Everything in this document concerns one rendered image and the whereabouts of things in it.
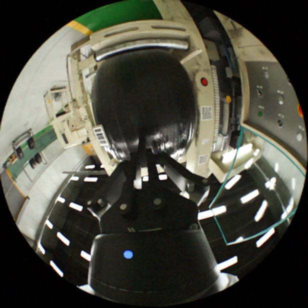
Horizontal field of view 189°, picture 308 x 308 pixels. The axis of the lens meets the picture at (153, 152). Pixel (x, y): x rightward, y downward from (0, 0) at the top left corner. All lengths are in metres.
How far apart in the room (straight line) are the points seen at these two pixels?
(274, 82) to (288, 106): 0.11
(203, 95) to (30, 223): 12.28
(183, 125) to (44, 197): 11.56
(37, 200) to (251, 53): 11.93
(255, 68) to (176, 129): 0.54
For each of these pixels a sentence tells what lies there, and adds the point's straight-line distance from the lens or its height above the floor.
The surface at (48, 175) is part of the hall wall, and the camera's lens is 11.49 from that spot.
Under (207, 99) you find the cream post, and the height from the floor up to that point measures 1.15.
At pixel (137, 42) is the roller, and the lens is 0.39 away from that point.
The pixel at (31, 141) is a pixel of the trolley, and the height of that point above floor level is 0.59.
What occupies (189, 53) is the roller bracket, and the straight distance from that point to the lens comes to 0.45.
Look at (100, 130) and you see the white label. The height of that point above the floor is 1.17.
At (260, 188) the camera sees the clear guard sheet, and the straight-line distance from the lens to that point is 0.65.
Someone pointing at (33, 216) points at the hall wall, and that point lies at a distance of 11.74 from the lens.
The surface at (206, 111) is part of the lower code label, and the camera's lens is 0.51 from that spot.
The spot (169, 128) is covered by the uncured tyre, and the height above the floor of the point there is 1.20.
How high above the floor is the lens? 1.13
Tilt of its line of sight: 32 degrees up
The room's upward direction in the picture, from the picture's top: 168 degrees clockwise
